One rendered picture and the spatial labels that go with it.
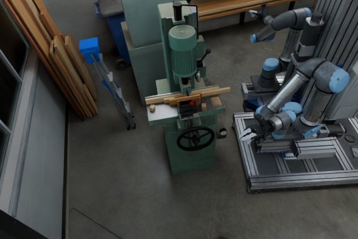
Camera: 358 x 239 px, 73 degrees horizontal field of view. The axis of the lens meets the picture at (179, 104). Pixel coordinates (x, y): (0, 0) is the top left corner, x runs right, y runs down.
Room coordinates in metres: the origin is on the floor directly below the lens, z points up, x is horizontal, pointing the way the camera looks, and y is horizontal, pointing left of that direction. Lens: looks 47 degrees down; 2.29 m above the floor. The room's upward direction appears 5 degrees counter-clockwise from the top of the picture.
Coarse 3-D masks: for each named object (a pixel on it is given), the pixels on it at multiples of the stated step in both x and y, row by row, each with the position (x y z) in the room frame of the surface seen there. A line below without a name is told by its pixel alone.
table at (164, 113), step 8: (208, 96) 1.37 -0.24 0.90; (216, 96) 1.36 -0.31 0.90; (160, 104) 1.33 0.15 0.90; (168, 104) 1.32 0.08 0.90; (176, 104) 1.31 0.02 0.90; (200, 104) 1.29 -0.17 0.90; (208, 104) 1.28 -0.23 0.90; (152, 112) 1.25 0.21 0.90; (160, 112) 1.24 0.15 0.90; (168, 112) 1.24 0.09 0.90; (176, 112) 1.23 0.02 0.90; (200, 112) 1.21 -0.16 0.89; (208, 112) 1.22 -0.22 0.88; (216, 112) 1.23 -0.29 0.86; (224, 112) 1.23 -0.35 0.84; (152, 120) 1.17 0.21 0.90; (160, 120) 1.18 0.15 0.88; (168, 120) 1.18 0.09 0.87; (176, 120) 1.17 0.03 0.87; (200, 120) 1.15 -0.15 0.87; (184, 128) 1.10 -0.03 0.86
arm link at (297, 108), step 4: (284, 104) 1.09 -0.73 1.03; (288, 104) 1.08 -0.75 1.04; (292, 104) 1.08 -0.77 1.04; (296, 104) 1.07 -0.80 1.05; (284, 108) 1.06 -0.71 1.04; (288, 108) 1.05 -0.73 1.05; (292, 108) 1.04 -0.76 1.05; (296, 108) 1.04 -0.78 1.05; (300, 108) 1.03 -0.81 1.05; (296, 112) 1.00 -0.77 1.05; (300, 112) 1.01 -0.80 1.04; (296, 116) 0.98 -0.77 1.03
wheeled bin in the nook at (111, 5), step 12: (108, 0) 3.27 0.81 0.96; (120, 0) 3.23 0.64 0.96; (96, 12) 3.02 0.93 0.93; (108, 12) 2.96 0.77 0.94; (120, 12) 2.98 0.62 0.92; (108, 24) 3.00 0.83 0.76; (120, 24) 3.01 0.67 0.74; (120, 36) 3.01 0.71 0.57; (120, 48) 3.01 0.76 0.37; (120, 60) 2.98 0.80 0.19
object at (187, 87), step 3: (180, 78) 1.43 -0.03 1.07; (180, 81) 1.39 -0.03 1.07; (189, 81) 1.38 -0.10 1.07; (180, 84) 1.39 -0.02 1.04; (189, 84) 1.35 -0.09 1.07; (183, 87) 1.32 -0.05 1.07; (186, 87) 1.32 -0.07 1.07; (189, 87) 1.32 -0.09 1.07; (183, 90) 1.31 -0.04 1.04; (189, 90) 1.32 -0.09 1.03; (183, 93) 1.31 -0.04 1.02; (186, 93) 1.32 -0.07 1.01; (189, 93) 1.32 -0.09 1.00
